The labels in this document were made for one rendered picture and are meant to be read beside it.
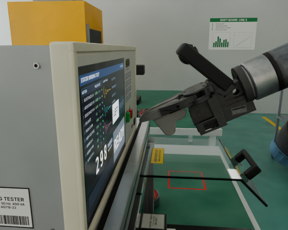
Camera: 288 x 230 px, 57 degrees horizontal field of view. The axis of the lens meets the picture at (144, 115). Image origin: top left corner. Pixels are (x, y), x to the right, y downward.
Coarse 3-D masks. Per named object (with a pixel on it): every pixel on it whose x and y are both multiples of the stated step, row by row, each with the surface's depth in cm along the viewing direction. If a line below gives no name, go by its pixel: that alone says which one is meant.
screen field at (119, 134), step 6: (120, 126) 46; (114, 132) 41; (120, 132) 46; (114, 138) 41; (120, 138) 46; (114, 144) 41; (120, 144) 46; (114, 150) 41; (114, 156) 41; (114, 162) 41
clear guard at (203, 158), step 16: (160, 144) 71; (176, 144) 71; (192, 144) 71; (208, 144) 71; (144, 160) 61; (176, 160) 61; (192, 160) 61; (208, 160) 61; (224, 160) 61; (144, 176) 54; (160, 176) 54; (176, 176) 54; (192, 176) 53; (208, 176) 53; (224, 176) 53; (240, 176) 54; (256, 192) 55
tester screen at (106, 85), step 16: (80, 80) 24; (96, 80) 30; (112, 80) 39; (80, 96) 24; (96, 96) 30; (112, 96) 39; (96, 112) 30; (96, 128) 30; (112, 128) 39; (96, 144) 30; (112, 144) 39; (112, 160) 40
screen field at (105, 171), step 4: (108, 164) 37; (108, 168) 37; (104, 172) 35; (100, 176) 32; (104, 176) 35; (100, 180) 32; (104, 180) 35; (96, 184) 31; (100, 184) 32; (96, 188) 31; (100, 188) 33; (92, 192) 29; (96, 192) 31; (92, 196) 29; (96, 196) 31; (92, 200) 29; (92, 204) 29
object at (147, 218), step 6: (144, 216) 64; (150, 216) 64; (156, 216) 64; (162, 216) 64; (144, 222) 62; (150, 222) 62; (156, 222) 62; (162, 222) 62; (144, 228) 60; (150, 228) 60; (156, 228) 60; (162, 228) 60
